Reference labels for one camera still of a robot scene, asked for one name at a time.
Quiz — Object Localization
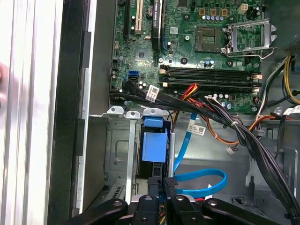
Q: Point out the metal disk bay cage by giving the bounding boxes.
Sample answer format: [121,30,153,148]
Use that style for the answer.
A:
[102,105,176,204]

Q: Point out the black wire bundle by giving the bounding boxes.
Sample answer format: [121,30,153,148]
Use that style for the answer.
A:
[109,79,300,220]

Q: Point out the white barcode cable tag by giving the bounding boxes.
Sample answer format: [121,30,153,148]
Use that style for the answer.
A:
[145,84,160,103]

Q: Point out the yellow black supply wires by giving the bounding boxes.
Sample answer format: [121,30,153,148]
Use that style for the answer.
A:
[256,55,300,118]

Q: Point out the metal socket cover frame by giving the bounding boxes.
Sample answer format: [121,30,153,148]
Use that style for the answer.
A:
[226,18,278,51]

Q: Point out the green motherboard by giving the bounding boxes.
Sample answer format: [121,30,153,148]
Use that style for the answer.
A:
[109,0,266,115]

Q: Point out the red yellow orange power wires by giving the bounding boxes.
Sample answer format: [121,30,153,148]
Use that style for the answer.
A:
[172,83,285,147]

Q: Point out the hard disk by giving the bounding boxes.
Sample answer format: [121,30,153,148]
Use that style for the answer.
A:
[135,114,175,180]

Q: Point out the black labelled expansion slot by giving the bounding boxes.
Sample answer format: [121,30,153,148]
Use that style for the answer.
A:
[150,0,164,52]

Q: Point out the blue flat disk wire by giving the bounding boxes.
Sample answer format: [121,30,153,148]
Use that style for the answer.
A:
[172,112,228,196]

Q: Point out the grey power supply box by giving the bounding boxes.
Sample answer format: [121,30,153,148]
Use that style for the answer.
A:
[264,0,300,58]

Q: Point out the white expansion slot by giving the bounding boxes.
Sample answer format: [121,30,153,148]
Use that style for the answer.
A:
[135,0,144,35]

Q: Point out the grey PC case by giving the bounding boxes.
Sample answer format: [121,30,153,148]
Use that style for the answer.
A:
[46,0,300,225]

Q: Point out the metal locking lever wire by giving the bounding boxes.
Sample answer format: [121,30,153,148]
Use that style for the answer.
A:
[221,46,278,60]

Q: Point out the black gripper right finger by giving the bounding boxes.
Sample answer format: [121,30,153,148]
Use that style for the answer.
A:
[163,177,278,225]

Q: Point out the CPU socket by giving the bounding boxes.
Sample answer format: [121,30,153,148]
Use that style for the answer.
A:
[195,25,223,53]

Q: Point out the person's hand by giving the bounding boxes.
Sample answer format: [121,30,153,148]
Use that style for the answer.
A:
[0,62,11,111]

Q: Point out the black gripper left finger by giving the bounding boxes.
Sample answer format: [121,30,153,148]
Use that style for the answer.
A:
[61,177,161,225]

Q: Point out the black RAM slot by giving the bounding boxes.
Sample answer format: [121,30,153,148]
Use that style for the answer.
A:
[163,82,261,93]
[161,76,260,85]
[159,64,260,72]
[159,70,263,79]

